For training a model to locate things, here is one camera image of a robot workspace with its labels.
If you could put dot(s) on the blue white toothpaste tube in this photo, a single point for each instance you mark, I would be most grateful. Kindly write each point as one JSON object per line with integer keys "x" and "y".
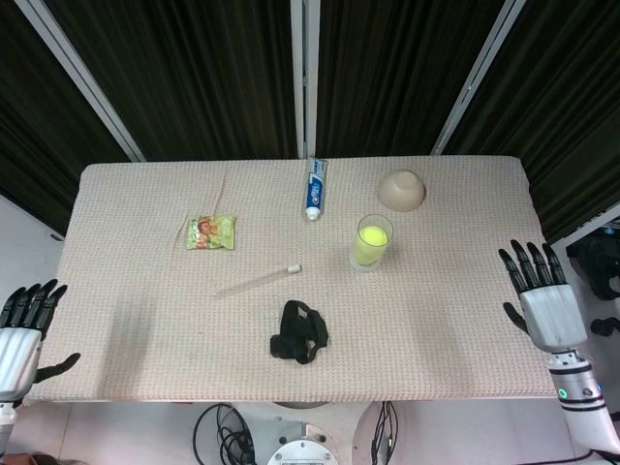
{"x": 315, "y": 191}

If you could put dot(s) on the black equipment beside table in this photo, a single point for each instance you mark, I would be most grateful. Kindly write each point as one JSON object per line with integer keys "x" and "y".
{"x": 598, "y": 266}

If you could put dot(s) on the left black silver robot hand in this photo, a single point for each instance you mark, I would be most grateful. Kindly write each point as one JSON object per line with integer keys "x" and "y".
{"x": 17, "y": 349}

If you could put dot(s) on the green snack packet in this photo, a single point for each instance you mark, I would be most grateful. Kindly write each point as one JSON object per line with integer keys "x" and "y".
{"x": 210, "y": 232}

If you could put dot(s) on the clear plastic cup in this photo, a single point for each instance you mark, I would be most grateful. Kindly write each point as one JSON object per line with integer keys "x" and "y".
{"x": 370, "y": 261}

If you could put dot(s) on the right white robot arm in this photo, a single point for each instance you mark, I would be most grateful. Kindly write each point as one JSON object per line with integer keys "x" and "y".
{"x": 586, "y": 412}

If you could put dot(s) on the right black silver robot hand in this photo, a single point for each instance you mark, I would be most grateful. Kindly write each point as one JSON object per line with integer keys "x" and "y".
{"x": 552, "y": 315}

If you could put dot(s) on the yellow tennis ball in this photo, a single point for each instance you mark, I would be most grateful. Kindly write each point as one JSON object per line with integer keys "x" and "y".
{"x": 373, "y": 236}

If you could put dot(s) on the white upright frame post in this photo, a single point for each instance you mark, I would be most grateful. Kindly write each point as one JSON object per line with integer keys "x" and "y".
{"x": 305, "y": 72}

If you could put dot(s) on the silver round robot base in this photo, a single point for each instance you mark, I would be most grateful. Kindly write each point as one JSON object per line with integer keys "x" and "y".
{"x": 302, "y": 450}

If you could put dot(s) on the pink checked tablecloth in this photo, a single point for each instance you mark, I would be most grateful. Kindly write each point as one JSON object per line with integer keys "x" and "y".
{"x": 145, "y": 315}

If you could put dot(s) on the black pleated curtain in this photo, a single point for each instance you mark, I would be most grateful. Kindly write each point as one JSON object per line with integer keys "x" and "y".
{"x": 194, "y": 72}

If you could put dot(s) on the glass test tube with stopper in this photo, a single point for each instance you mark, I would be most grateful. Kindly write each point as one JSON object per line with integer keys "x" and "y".
{"x": 257, "y": 280}

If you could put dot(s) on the beige upturned bowl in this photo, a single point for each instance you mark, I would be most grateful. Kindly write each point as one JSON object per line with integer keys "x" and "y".
{"x": 401, "y": 190}

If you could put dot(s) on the white slanted frame post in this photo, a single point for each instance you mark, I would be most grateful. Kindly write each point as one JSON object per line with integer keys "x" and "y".
{"x": 477, "y": 77}
{"x": 82, "y": 82}

